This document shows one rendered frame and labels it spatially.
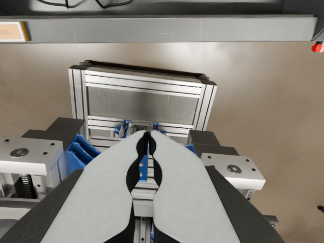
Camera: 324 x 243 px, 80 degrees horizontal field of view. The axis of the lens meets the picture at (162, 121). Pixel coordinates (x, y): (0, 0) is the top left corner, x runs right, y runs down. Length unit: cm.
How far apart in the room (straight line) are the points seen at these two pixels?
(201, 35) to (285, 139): 162
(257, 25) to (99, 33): 27
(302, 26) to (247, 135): 135
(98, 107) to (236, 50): 96
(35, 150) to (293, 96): 162
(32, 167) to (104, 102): 80
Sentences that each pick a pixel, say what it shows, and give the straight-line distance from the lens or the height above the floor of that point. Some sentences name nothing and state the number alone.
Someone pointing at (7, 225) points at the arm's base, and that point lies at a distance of 56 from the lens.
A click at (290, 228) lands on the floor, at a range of 289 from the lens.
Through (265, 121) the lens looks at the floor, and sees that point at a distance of 173.
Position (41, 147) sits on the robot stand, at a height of 94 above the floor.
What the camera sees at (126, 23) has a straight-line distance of 38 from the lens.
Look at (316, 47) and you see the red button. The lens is 66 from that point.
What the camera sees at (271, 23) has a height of 95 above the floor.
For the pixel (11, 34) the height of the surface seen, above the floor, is 96.
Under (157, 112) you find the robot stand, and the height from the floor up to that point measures 21.
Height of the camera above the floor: 132
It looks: 62 degrees down
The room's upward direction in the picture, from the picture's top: 176 degrees clockwise
